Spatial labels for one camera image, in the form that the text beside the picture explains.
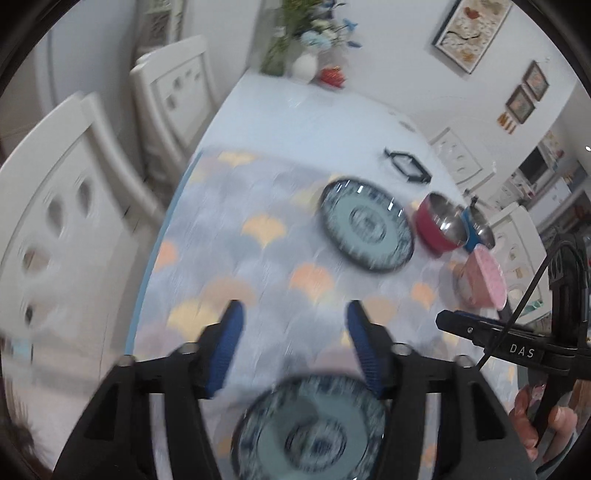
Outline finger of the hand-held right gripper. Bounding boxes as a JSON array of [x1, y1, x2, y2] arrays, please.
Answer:
[[436, 309, 509, 355]]

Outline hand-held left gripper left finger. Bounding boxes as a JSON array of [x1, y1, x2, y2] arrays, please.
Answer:
[[53, 300, 245, 480]]

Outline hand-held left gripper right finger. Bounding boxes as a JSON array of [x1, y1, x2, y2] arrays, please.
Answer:
[[346, 300, 536, 480]]

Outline pink bowl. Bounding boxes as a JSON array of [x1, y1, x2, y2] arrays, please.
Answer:
[[455, 244, 509, 309]]

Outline blue steel bowl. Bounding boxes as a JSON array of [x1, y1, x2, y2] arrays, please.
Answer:
[[459, 203, 497, 254]]

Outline blue patterned plate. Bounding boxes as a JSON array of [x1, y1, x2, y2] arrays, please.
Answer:
[[230, 375, 387, 480], [318, 178, 415, 273]]

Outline red steel bowl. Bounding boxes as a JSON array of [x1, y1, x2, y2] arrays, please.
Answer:
[[413, 191, 469, 257]]

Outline person's right hand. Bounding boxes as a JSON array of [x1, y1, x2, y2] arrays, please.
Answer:
[[509, 384, 578, 462]]

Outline fan patterned table mat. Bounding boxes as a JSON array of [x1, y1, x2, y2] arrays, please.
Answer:
[[124, 150, 522, 480]]

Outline black trivet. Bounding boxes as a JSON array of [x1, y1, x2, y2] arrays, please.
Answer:
[[383, 147, 432, 183]]

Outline red ornament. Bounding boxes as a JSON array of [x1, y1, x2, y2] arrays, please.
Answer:
[[320, 66, 348, 88]]

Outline white vase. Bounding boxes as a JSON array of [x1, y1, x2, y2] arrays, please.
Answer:
[[291, 53, 319, 85]]

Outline green plant in glass vase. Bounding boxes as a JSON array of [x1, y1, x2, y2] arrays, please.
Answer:
[[259, 0, 301, 77]]

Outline blue and white flowers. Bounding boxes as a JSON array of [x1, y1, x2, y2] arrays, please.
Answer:
[[298, 0, 363, 51]]

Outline black cable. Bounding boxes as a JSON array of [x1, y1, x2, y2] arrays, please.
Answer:
[[475, 240, 583, 370]]

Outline small framed wall picture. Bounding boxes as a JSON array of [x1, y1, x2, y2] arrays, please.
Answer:
[[523, 61, 550, 101], [505, 85, 536, 124]]

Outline large framed wall picture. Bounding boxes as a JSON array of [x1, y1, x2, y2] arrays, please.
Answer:
[[431, 0, 514, 75]]

